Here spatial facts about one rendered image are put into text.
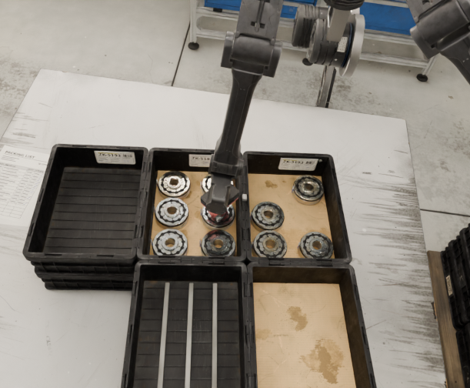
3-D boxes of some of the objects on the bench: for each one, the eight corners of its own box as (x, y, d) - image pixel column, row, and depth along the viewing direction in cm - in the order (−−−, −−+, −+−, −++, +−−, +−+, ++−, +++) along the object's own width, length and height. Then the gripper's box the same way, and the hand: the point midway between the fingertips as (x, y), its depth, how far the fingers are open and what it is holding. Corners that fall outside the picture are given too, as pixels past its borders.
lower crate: (68, 185, 160) (61, 165, 150) (154, 188, 162) (151, 168, 152) (43, 292, 137) (32, 275, 127) (142, 292, 139) (139, 276, 129)
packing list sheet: (-1, 145, 168) (-2, 144, 167) (60, 153, 168) (60, 152, 167) (-42, 219, 149) (-43, 217, 148) (27, 228, 149) (26, 227, 148)
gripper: (225, 166, 129) (222, 195, 142) (199, 185, 125) (198, 214, 138) (241, 181, 127) (238, 209, 140) (215, 201, 123) (214, 228, 136)
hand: (218, 210), depth 138 cm, fingers open, 5 cm apart
